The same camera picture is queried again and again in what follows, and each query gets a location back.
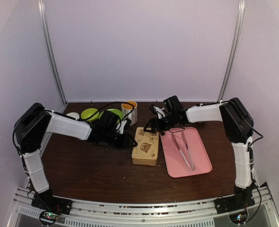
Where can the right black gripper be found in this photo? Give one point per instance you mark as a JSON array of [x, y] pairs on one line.
[[152, 122]]

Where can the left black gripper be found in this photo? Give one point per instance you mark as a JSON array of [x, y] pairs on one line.
[[125, 142]]

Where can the bear print tin lid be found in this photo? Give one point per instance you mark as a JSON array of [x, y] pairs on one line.
[[148, 144]]

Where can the beige tin box base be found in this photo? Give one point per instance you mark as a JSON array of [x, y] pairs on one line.
[[144, 161]]

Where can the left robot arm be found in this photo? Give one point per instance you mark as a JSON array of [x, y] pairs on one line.
[[38, 122]]

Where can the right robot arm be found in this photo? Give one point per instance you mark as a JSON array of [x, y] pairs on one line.
[[238, 125]]

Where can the green saucer plate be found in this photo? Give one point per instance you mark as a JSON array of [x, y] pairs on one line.
[[113, 111]]

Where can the white floral mug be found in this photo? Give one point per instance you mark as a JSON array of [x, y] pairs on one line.
[[130, 111]]

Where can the pink plastic tray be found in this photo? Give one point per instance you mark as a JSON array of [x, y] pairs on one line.
[[176, 168]]

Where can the green small bowl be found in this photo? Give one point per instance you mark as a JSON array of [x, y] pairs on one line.
[[90, 114]]

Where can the black white dotted cup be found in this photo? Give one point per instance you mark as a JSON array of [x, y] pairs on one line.
[[74, 115]]

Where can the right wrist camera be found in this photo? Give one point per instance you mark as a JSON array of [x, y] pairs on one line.
[[159, 111]]

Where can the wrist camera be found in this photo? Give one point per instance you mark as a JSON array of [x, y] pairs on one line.
[[159, 111], [122, 124]]

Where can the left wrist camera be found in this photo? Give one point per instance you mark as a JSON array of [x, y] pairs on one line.
[[122, 124]]

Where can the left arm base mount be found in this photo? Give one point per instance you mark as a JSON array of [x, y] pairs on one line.
[[51, 213]]

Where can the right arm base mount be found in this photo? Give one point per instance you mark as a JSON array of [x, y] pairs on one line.
[[234, 205]]

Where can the aluminium front rail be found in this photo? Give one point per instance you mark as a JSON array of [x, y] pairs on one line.
[[201, 213]]

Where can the right aluminium frame post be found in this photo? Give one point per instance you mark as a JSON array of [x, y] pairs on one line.
[[239, 22]]

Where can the aluminium frame post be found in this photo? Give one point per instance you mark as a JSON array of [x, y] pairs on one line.
[[50, 52], [239, 22]]

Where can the left aluminium frame post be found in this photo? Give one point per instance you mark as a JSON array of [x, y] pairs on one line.
[[50, 52]]

